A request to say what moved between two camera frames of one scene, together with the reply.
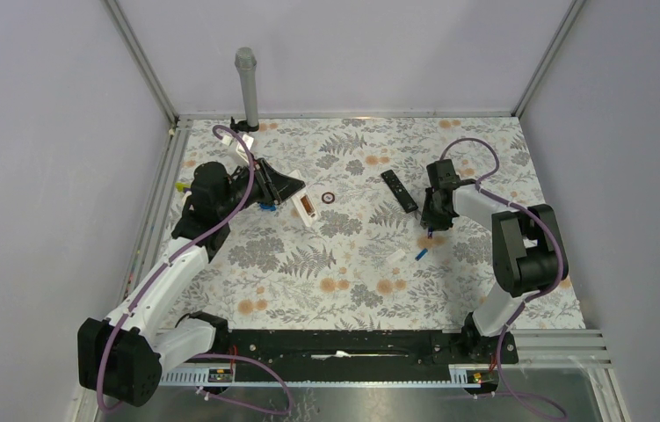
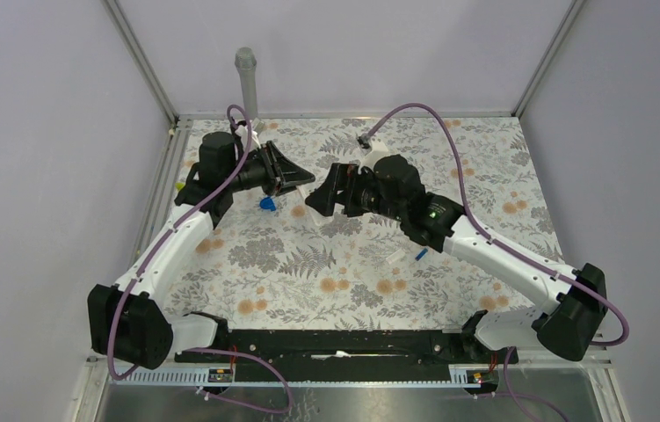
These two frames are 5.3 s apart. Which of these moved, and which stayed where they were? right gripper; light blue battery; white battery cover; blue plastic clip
Moved: right gripper
Stayed: blue plastic clip; light blue battery; white battery cover
